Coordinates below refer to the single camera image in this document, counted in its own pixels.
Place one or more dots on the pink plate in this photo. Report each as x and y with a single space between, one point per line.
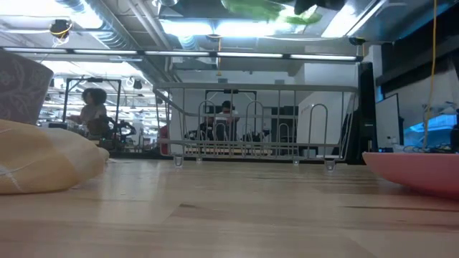
416 172

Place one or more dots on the beige floral patterned mug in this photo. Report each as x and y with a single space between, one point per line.
21 89

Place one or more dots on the person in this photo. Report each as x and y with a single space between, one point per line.
94 107
226 111

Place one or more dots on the white cabinet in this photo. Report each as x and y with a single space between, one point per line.
319 122

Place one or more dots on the green blurry object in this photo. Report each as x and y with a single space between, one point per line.
258 9

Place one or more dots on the white board panel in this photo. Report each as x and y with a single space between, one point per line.
387 122

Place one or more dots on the yellow checked cloth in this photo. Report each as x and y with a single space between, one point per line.
43 157

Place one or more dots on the blue lit screen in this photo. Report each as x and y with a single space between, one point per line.
437 125

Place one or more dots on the LED light bar frame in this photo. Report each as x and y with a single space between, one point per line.
179 53

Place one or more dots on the black vertical frame post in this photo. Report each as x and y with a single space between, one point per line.
367 107

